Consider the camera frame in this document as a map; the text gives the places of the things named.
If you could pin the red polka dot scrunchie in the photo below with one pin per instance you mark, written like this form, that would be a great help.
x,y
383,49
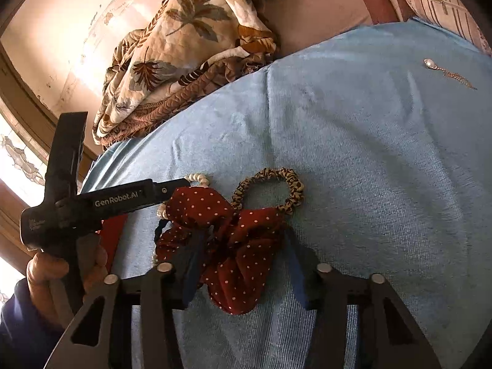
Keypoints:
x,y
240,249

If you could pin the stained glass window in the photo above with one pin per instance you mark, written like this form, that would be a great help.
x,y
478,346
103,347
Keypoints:
x,y
21,170

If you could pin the striped pink cushion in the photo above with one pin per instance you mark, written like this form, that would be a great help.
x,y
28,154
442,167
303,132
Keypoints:
x,y
453,16

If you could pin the leaf pattern blanket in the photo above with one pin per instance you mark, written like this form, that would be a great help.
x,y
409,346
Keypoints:
x,y
183,36

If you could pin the blue bed sheet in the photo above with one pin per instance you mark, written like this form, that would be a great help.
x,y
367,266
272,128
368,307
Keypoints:
x,y
395,159

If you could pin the brown ruffled blanket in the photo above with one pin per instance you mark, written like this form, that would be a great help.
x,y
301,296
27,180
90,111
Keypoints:
x,y
193,87

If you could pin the person's left hand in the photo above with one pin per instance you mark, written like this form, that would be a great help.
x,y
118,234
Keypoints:
x,y
44,268

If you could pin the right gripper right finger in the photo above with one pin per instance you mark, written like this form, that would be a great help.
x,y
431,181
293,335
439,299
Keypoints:
x,y
387,335

